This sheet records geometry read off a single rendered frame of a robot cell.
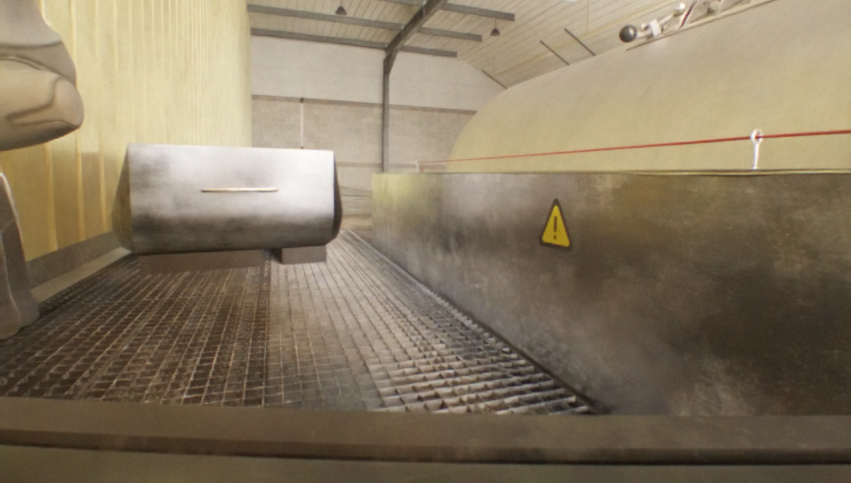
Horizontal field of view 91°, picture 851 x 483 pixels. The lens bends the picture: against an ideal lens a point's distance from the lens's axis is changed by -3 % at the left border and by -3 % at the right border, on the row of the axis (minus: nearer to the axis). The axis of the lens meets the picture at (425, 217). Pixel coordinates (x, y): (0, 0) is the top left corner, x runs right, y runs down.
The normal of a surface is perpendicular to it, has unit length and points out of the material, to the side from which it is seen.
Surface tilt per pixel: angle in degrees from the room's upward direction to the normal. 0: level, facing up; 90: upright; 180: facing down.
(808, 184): 90
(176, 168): 90
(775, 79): 60
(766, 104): 65
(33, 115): 114
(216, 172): 89
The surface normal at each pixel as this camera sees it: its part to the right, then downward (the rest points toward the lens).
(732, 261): -0.94, 0.01
